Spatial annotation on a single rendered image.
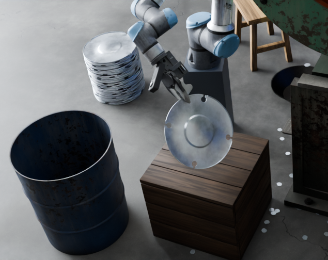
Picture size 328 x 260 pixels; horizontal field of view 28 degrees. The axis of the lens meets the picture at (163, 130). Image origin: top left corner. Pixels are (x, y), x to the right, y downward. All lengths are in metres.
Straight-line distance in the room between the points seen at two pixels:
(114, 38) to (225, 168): 1.27
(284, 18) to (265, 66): 1.59
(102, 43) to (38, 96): 0.52
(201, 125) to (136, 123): 0.92
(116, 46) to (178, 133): 1.11
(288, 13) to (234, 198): 0.76
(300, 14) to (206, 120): 0.68
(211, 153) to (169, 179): 0.19
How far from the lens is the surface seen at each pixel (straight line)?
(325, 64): 2.54
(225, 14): 2.67
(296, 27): 2.07
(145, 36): 2.48
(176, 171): 2.58
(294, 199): 2.86
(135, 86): 3.50
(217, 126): 2.54
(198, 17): 2.82
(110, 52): 3.43
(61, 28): 4.32
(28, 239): 2.98
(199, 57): 2.87
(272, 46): 3.57
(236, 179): 2.51
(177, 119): 2.47
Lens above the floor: 2.15
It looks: 41 degrees down
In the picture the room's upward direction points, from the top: 11 degrees counter-clockwise
